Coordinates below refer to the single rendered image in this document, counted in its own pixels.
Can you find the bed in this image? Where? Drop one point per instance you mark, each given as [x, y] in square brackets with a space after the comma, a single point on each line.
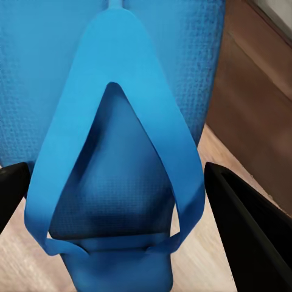
[251, 106]

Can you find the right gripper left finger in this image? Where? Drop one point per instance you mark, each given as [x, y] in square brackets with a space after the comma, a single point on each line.
[14, 183]

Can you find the sandal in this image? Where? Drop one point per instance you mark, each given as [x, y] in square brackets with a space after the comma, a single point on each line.
[106, 101]

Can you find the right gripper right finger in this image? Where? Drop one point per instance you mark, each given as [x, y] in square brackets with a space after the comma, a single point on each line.
[256, 234]

